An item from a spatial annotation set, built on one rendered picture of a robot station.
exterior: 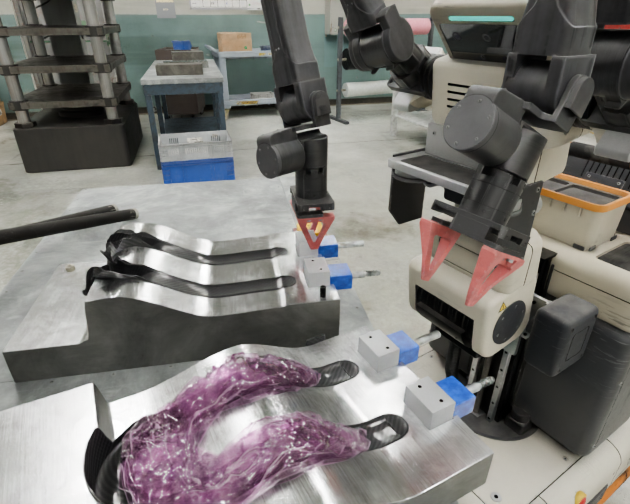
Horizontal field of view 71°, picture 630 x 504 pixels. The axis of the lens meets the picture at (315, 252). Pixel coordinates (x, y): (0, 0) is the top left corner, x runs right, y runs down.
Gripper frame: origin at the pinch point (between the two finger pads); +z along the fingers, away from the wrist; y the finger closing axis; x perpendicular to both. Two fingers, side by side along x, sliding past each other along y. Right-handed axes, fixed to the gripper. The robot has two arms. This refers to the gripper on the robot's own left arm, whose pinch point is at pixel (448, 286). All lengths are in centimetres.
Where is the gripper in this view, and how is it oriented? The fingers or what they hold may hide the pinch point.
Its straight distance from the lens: 56.7
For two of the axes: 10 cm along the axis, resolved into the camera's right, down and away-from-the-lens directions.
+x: 7.4, 1.5, 6.5
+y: 5.6, 3.9, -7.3
